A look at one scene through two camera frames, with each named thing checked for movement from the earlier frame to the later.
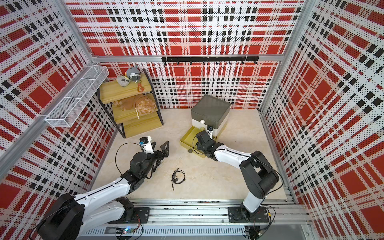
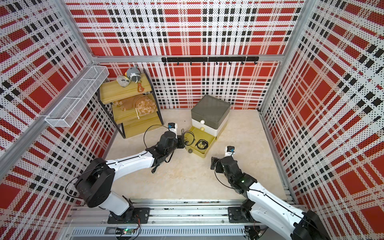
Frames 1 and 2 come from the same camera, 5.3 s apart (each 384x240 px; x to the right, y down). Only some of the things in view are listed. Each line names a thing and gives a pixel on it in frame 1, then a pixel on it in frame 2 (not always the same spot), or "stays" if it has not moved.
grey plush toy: [134, 74] stays
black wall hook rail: [211, 59] stays
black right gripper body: [201, 147] -> [230, 180]
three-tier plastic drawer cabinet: [209, 111] stays
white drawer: [202, 124] stays
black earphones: [174, 177] -> [183, 132]
